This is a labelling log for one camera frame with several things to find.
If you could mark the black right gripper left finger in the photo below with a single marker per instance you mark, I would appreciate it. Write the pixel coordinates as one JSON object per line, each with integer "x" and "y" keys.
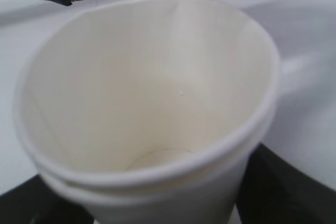
{"x": 33, "y": 202}

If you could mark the white paper cup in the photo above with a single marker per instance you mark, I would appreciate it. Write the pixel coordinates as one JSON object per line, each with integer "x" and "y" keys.
{"x": 147, "y": 111}

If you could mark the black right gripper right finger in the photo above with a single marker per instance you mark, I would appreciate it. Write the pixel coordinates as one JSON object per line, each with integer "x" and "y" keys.
{"x": 273, "y": 191}

